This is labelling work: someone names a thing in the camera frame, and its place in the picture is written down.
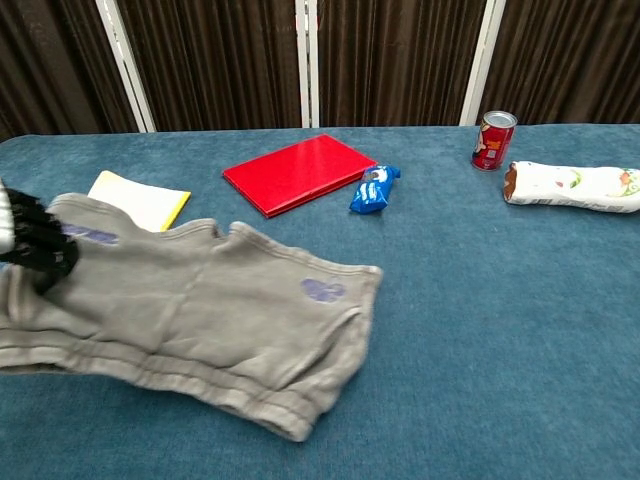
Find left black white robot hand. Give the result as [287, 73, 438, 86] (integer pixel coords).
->
[0, 177, 81, 296]

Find grey shorts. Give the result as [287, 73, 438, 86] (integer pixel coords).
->
[0, 192, 385, 444]

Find white yellow notepad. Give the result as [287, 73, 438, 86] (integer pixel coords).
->
[87, 169, 192, 234]

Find brown folding screen panel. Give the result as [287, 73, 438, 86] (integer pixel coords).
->
[295, 0, 507, 129]
[458, 0, 640, 127]
[0, 0, 157, 144]
[94, 0, 312, 134]

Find red notebook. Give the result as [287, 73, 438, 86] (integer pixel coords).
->
[222, 133, 379, 220]

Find blue cookie pack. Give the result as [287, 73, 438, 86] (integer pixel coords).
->
[348, 164, 403, 216]

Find red can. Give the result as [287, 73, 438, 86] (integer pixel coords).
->
[470, 110, 519, 173]

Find white labelled drink bottle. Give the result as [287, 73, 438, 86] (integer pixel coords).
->
[502, 160, 640, 215]

